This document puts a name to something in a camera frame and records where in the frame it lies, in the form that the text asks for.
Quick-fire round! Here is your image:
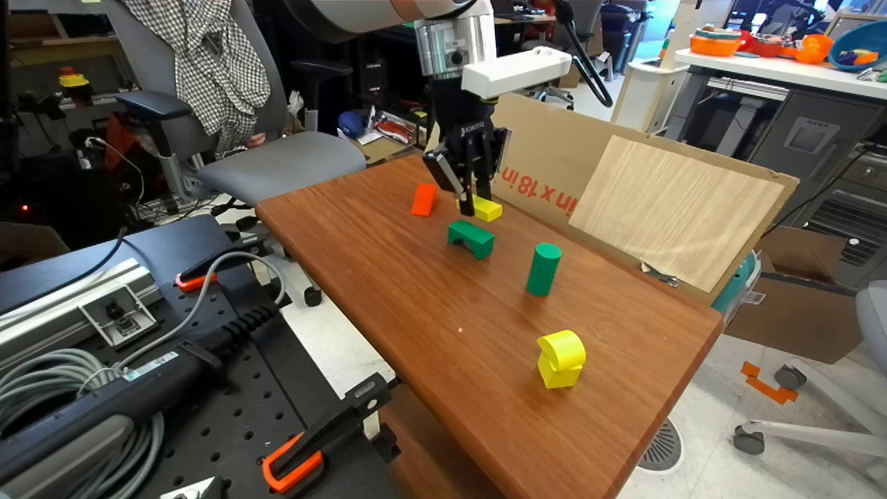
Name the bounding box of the teal item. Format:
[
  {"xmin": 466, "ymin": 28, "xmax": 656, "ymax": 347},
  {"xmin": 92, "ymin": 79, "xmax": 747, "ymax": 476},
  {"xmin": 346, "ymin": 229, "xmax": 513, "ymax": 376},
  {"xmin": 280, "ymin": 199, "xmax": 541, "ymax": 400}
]
[{"xmin": 711, "ymin": 250, "xmax": 766, "ymax": 321}]

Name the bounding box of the white bucket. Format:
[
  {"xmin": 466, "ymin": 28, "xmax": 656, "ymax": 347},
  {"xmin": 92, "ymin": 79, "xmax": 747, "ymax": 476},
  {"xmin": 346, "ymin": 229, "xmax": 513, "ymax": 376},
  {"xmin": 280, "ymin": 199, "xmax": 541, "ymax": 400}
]
[{"xmin": 608, "ymin": 59, "xmax": 695, "ymax": 133}]

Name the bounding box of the metal corner bracket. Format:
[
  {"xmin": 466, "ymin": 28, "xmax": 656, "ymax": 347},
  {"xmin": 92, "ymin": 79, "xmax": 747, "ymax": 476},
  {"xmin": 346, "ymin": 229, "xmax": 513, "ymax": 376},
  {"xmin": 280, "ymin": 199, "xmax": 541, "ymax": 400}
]
[{"xmin": 79, "ymin": 285, "xmax": 154, "ymax": 350}]

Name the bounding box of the grey cable sleeve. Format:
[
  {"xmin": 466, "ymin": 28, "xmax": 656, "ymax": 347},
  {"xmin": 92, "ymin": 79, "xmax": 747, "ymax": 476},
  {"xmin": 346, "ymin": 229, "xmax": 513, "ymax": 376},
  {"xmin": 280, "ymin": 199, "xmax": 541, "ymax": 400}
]
[{"xmin": 0, "ymin": 412, "xmax": 168, "ymax": 499}]

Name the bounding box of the orange and black clamp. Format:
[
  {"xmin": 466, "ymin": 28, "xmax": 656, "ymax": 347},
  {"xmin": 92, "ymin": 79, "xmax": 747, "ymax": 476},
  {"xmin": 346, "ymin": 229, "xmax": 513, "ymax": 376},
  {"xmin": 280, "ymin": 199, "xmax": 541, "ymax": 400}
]
[
  {"xmin": 260, "ymin": 372, "xmax": 402, "ymax": 495},
  {"xmin": 172, "ymin": 253, "xmax": 280, "ymax": 297}
]

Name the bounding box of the orange bowl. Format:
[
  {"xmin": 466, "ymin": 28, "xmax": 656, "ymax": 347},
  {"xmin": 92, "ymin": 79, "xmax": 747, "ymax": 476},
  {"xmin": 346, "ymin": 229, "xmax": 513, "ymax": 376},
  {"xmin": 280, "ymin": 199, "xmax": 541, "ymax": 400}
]
[{"xmin": 687, "ymin": 24, "xmax": 746, "ymax": 61}]

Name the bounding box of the light wooden board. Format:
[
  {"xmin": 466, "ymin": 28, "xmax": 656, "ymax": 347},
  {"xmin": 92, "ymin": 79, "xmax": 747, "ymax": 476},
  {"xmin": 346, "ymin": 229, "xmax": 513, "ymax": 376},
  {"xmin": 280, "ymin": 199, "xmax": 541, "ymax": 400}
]
[{"xmin": 566, "ymin": 133, "xmax": 788, "ymax": 297}]

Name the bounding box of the orange block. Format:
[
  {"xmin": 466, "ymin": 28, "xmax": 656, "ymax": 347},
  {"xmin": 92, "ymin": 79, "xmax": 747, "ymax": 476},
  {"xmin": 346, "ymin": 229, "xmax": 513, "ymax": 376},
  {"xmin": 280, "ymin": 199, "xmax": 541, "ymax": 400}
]
[{"xmin": 408, "ymin": 181, "xmax": 441, "ymax": 221}]

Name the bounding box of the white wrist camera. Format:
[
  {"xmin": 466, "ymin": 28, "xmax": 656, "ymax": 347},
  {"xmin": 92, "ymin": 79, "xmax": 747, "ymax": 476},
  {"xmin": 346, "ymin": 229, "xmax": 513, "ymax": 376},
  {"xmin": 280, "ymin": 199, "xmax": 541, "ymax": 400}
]
[{"xmin": 456, "ymin": 47, "xmax": 577, "ymax": 99}]

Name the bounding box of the brown cardboard box with print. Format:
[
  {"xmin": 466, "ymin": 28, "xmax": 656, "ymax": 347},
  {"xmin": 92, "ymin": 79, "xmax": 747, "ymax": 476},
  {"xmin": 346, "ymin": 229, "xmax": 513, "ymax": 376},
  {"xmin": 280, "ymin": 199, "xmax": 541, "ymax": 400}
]
[{"xmin": 488, "ymin": 92, "xmax": 800, "ymax": 307}]

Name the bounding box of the yellow rounded block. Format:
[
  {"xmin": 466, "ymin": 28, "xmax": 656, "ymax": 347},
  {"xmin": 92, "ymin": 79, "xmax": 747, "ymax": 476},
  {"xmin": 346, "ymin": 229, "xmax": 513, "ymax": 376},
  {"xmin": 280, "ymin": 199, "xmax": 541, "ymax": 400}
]
[{"xmin": 535, "ymin": 326, "xmax": 591, "ymax": 390}]

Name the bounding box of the grey cabinet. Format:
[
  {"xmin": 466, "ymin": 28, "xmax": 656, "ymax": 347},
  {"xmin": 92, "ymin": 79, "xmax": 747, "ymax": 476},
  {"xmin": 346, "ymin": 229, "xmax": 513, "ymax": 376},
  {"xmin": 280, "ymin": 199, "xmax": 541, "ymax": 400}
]
[{"xmin": 682, "ymin": 72, "xmax": 887, "ymax": 192}]

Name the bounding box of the plain brown cardboard box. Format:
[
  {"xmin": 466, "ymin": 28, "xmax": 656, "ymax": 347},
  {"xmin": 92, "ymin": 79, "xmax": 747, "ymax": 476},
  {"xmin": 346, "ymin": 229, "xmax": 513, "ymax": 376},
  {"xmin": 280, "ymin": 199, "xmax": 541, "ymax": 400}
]
[{"xmin": 723, "ymin": 224, "xmax": 869, "ymax": 365}]

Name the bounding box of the orange plastic bracket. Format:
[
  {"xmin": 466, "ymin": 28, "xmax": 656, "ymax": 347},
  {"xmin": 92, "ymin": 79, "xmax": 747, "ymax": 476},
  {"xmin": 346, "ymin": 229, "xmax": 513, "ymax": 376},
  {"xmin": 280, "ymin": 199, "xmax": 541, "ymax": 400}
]
[{"xmin": 736, "ymin": 357, "xmax": 800, "ymax": 407}]

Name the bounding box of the green cylinder block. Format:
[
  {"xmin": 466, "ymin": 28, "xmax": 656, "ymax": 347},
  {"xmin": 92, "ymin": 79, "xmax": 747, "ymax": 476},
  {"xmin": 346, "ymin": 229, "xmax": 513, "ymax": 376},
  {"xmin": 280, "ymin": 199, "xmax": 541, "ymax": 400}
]
[{"xmin": 523, "ymin": 240, "xmax": 566, "ymax": 298}]

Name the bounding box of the black perforated breadboard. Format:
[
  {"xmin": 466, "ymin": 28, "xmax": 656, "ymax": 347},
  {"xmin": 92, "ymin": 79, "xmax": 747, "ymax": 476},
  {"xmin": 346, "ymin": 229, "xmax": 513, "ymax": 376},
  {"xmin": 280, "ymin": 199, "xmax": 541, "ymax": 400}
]
[{"xmin": 136, "ymin": 267, "xmax": 411, "ymax": 499}]

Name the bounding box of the blue bowl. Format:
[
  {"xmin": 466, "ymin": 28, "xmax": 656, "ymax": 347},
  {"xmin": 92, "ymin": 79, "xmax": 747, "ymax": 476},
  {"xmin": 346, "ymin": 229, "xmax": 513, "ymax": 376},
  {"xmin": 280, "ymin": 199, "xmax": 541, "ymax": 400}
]
[{"xmin": 825, "ymin": 20, "xmax": 887, "ymax": 74}]

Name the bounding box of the black camera cable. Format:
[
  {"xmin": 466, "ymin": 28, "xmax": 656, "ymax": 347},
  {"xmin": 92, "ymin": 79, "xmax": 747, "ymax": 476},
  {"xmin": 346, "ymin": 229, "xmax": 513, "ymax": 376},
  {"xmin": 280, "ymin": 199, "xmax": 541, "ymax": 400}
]
[{"xmin": 551, "ymin": 0, "xmax": 616, "ymax": 111}]

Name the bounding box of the yellow rectangular block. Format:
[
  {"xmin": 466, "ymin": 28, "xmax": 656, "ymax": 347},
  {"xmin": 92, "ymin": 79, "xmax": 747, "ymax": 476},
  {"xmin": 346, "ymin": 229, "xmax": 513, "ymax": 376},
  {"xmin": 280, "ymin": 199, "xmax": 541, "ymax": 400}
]
[{"xmin": 472, "ymin": 197, "xmax": 508, "ymax": 228}]

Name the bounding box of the black corrugated cable conduit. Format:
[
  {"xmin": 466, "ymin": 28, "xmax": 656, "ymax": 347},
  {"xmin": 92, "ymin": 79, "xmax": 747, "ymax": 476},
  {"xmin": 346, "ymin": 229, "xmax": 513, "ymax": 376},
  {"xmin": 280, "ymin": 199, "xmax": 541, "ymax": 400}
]
[{"xmin": 0, "ymin": 307, "xmax": 280, "ymax": 466}]

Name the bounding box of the orange cup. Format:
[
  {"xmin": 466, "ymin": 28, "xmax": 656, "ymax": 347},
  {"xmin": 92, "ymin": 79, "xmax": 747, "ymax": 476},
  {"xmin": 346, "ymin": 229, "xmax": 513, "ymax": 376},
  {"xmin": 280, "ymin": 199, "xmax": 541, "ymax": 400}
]
[{"xmin": 792, "ymin": 31, "xmax": 835, "ymax": 67}]

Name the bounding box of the aluminium extrusion rail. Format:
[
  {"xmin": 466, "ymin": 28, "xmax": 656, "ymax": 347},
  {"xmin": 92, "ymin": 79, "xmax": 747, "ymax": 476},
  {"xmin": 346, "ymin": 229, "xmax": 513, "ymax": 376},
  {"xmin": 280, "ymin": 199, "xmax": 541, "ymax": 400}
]
[{"xmin": 0, "ymin": 260, "xmax": 163, "ymax": 351}]

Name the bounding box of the white table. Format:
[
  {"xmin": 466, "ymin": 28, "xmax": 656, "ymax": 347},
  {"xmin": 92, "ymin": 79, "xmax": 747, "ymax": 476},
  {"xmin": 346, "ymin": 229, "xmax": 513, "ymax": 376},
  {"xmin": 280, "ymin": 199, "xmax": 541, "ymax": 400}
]
[{"xmin": 674, "ymin": 43, "xmax": 887, "ymax": 106}]

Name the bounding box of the grey cable bundle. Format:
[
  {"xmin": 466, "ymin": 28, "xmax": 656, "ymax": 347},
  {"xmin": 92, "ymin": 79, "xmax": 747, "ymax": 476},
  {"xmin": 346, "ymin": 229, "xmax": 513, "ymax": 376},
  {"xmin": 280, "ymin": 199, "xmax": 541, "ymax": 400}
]
[{"xmin": 0, "ymin": 246, "xmax": 280, "ymax": 427}]

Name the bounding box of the patterned grey cloth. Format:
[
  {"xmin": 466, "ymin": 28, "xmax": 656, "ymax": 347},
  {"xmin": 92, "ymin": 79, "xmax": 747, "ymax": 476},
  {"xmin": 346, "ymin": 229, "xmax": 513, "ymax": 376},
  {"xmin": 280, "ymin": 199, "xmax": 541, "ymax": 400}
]
[{"xmin": 122, "ymin": 0, "xmax": 275, "ymax": 139}]

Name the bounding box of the round floor drain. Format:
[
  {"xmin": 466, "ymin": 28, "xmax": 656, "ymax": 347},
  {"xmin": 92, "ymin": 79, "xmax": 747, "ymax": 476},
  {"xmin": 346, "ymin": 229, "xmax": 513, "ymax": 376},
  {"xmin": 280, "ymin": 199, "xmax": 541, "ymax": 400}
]
[{"xmin": 635, "ymin": 418, "xmax": 687, "ymax": 476}]

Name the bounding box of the green arch block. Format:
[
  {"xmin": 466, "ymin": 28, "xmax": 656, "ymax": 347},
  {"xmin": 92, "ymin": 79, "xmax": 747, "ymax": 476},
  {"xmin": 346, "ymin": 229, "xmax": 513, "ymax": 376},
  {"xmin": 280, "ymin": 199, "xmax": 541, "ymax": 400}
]
[{"xmin": 445, "ymin": 218, "xmax": 498, "ymax": 262}]

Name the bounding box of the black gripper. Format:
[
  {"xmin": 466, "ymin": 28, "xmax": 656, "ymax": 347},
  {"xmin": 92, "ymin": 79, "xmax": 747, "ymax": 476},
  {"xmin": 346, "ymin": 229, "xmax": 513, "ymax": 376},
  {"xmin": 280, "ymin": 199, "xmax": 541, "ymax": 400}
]
[{"xmin": 422, "ymin": 74, "xmax": 513, "ymax": 218}]

